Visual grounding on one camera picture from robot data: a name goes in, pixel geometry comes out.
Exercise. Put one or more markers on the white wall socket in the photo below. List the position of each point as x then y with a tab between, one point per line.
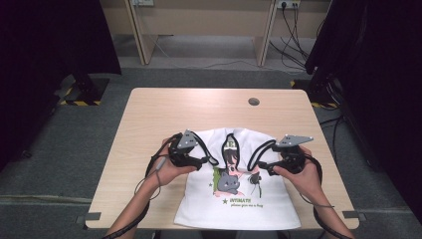
288	2
142	2

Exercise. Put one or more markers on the person's left hand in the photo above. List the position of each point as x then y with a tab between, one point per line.
167	172

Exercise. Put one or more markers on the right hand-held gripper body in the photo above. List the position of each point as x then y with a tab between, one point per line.
293	159

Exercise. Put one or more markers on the black metal stand base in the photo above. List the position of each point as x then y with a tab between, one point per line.
87	89
320	88

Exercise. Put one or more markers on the black curtain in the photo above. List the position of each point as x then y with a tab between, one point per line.
381	66
40	49

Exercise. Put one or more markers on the person's right hand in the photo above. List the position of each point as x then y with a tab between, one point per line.
305	181

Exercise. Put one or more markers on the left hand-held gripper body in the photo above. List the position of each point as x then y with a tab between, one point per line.
180	156

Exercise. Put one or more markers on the white printed tank top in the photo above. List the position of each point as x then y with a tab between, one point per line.
205	209

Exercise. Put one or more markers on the beige wooden desk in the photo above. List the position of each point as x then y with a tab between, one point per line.
205	16

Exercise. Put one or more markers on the grey tape strip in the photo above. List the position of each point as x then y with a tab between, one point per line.
89	216
353	215

